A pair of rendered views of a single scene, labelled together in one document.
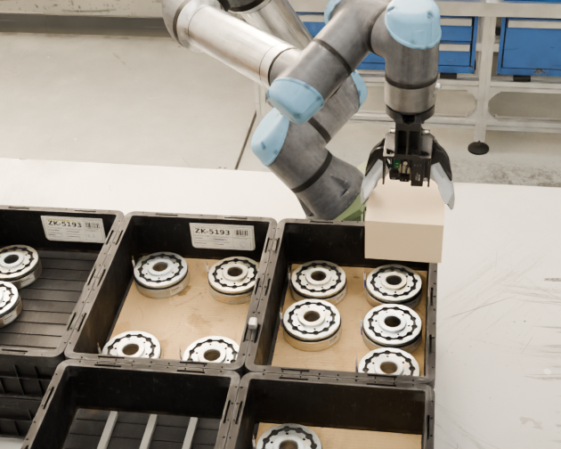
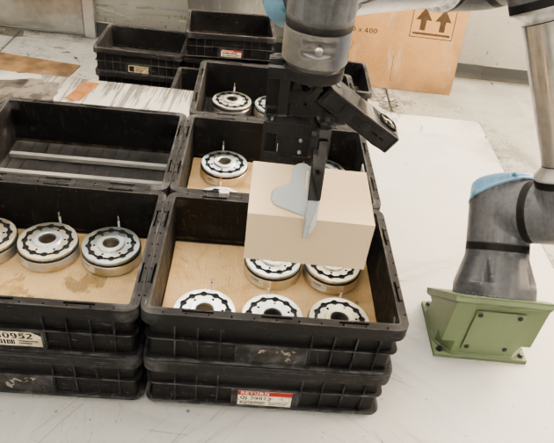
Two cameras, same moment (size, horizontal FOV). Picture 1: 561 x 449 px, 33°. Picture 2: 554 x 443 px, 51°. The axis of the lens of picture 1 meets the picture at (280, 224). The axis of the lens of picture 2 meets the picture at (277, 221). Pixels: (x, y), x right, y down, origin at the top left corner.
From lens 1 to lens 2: 1.38 m
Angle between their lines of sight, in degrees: 57
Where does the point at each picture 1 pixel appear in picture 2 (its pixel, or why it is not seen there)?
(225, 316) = not seen: hidden behind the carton
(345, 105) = not seen: outside the picture
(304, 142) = (497, 209)
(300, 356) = (236, 263)
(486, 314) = not seen: outside the picture
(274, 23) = (534, 54)
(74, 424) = (164, 154)
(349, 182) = (492, 279)
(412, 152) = (276, 112)
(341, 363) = (229, 290)
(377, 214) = (266, 169)
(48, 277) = not seen: hidden behind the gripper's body
